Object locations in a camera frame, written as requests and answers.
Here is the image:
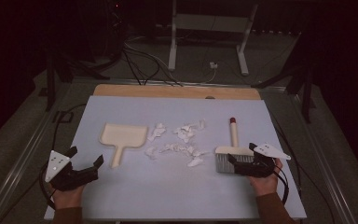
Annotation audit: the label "right hand-held gripper black cable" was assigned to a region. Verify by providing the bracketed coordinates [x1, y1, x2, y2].
[268, 111, 337, 224]

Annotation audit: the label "hand-held gripper black cable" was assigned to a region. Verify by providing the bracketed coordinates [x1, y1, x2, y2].
[268, 111, 337, 224]
[0, 103, 88, 224]

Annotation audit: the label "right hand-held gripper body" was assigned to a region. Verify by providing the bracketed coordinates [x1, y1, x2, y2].
[233, 143, 292, 179]

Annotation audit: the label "person's right hand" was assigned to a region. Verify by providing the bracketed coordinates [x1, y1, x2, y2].
[248, 158, 284, 197]

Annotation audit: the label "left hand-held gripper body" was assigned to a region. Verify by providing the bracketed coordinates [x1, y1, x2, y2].
[44, 149, 100, 192]

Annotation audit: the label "person's left hand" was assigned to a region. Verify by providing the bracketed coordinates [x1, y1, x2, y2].
[48, 183, 87, 210]

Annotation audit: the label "cream dustpan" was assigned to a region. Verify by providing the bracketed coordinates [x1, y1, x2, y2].
[98, 121, 149, 170]

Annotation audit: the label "black tripod stand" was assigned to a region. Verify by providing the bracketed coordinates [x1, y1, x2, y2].
[45, 50, 111, 112]
[250, 31, 317, 124]

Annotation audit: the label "left hand-held gripper black cable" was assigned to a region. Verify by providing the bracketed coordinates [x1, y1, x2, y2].
[0, 103, 88, 224]

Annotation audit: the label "wooden table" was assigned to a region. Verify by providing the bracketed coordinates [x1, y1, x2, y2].
[92, 83, 261, 101]

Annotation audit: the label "pile of white paper scraps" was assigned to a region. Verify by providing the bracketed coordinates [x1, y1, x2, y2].
[145, 119, 211, 168]

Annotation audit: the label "black floor cables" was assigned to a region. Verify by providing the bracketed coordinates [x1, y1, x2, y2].
[121, 46, 185, 87]

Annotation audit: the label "white floor cable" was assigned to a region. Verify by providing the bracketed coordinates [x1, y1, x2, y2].
[195, 66, 217, 85]

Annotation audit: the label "cream brush red-tipped handle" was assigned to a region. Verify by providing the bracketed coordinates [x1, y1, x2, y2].
[214, 117, 256, 175]

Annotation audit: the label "pale blue table mat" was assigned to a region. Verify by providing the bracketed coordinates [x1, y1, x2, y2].
[44, 95, 308, 221]

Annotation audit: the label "white metal stand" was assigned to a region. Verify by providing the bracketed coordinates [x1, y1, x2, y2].
[167, 0, 259, 77]

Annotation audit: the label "metal floor rail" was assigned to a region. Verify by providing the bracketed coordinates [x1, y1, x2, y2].
[290, 92, 358, 224]
[0, 79, 76, 224]

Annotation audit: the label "dark equipment rack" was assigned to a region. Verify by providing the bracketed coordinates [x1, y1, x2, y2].
[88, 0, 130, 66]

